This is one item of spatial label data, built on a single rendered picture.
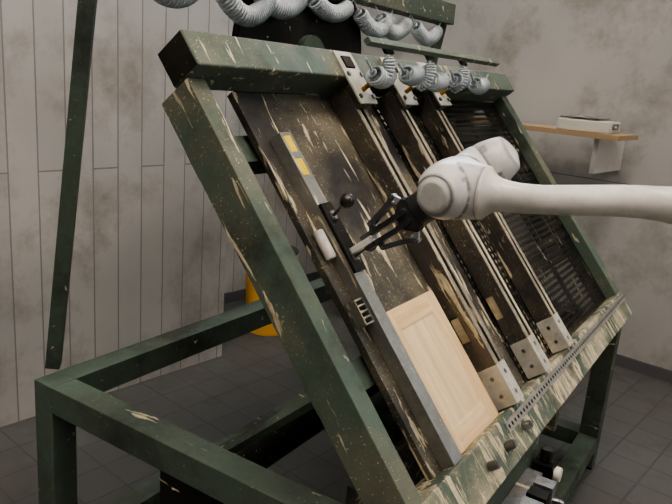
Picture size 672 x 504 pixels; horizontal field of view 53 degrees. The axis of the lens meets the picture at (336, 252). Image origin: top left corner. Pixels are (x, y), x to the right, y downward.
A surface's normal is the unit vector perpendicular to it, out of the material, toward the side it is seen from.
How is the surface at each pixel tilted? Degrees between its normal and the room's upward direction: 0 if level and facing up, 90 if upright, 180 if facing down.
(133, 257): 90
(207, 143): 90
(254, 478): 0
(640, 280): 90
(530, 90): 90
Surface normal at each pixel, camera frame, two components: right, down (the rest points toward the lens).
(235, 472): 0.08, -0.97
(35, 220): 0.75, 0.22
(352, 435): -0.55, 0.17
